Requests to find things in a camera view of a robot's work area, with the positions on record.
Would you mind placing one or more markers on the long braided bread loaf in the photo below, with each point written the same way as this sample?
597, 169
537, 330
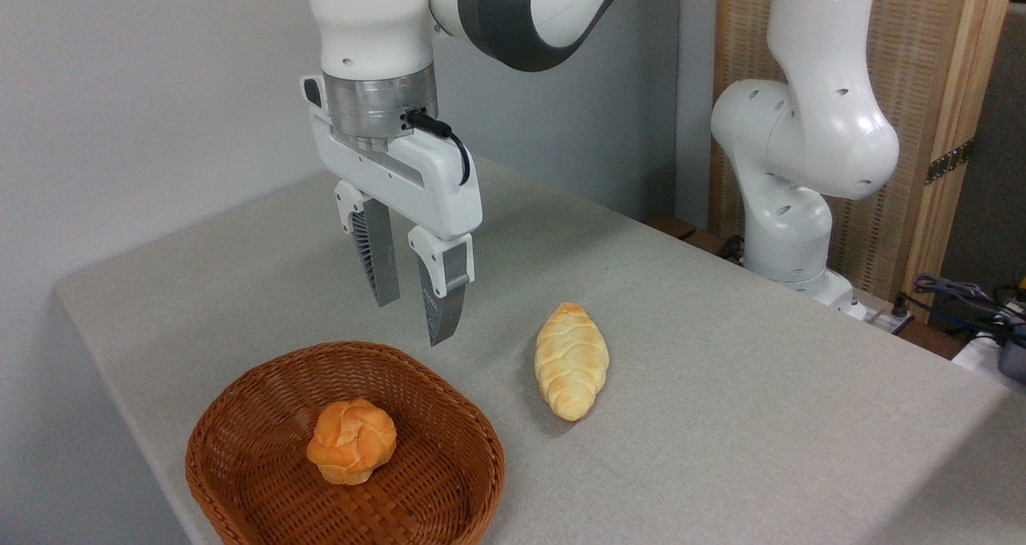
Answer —
571, 361

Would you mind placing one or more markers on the dark metal screen hinge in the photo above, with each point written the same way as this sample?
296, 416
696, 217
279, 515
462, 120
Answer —
950, 160

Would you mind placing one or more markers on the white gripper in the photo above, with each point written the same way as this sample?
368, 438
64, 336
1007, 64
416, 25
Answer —
433, 184

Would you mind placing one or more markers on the brown wicker basket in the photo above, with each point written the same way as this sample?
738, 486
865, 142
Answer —
264, 433

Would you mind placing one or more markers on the round orange bread roll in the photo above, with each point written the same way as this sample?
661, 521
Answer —
351, 441

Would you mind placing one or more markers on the wooden woven folding screen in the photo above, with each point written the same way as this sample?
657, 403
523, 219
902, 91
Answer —
914, 48

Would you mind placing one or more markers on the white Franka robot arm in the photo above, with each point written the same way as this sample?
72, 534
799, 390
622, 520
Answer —
369, 16

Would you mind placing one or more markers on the brown wooden board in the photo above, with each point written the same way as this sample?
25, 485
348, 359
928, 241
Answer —
681, 231

